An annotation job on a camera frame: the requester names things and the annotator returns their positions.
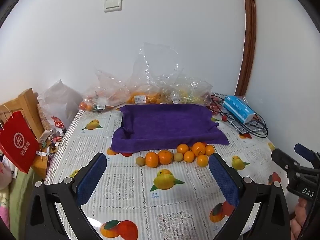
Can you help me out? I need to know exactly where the large orange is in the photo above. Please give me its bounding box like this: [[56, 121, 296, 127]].
[[192, 142, 207, 157]]

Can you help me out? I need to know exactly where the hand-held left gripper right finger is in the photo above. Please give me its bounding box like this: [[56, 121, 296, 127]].
[[209, 152, 292, 240]]

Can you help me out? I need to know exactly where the clear bag of tangerines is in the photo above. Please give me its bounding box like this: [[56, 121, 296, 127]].
[[79, 69, 132, 112]]

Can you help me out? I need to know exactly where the clear bag of yellow fruit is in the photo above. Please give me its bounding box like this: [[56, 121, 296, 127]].
[[160, 74, 213, 105]]

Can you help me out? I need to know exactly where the bag of red fruit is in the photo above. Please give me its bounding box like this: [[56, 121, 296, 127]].
[[209, 94, 226, 116]]

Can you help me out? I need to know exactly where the red paper bag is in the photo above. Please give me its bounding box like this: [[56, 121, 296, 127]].
[[0, 104, 40, 173]]

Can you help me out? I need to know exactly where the person's right hand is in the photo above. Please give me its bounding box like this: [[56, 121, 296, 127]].
[[291, 200, 314, 240]]

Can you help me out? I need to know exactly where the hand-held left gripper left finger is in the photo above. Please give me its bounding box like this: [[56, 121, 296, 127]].
[[25, 152, 108, 240]]

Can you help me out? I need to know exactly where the pile of small packets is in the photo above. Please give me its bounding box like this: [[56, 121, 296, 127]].
[[37, 127, 64, 158]]

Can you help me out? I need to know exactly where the printed blanket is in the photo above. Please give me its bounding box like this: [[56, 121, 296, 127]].
[[0, 169, 37, 233]]

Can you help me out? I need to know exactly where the brown wooden door frame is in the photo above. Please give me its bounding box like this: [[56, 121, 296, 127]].
[[235, 0, 257, 97]]

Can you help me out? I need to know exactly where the white plastic bag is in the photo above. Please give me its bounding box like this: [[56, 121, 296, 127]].
[[37, 79, 83, 133]]

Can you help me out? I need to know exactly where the blue tissue pack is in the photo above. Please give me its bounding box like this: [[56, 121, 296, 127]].
[[222, 95, 255, 124]]

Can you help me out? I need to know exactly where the wooden chair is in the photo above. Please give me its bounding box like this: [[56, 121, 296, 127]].
[[0, 88, 52, 179]]

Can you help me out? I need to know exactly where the tall clear bag of kumquats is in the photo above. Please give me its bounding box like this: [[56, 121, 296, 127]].
[[126, 42, 181, 105]]

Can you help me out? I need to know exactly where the pink plush toy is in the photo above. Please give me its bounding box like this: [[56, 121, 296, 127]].
[[0, 152, 13, 191]]

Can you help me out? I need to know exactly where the black wire rack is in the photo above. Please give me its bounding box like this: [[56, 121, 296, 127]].
[[211, 92, 268, 138]]

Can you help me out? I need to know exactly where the grey patterned pouch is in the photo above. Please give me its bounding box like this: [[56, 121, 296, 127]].
[[229, 115, 261, 134]]

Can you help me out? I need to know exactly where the white light switch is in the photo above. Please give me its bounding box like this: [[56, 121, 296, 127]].
[[104, 0, 123, 12]]

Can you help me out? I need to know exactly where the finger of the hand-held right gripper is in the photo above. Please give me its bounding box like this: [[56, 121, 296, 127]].
[[294, 144, 320, 165], [271, 149, 300, 174]]

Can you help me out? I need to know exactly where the purple towel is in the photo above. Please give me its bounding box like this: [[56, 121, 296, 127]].
[[111, 103, 230, 154]]

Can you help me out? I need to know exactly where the small tangerine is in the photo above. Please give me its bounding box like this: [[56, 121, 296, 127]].
[[197, 154, 209, 167]]

